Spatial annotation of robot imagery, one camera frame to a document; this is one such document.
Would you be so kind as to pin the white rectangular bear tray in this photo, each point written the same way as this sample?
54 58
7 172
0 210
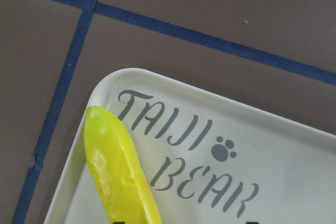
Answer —
210 159

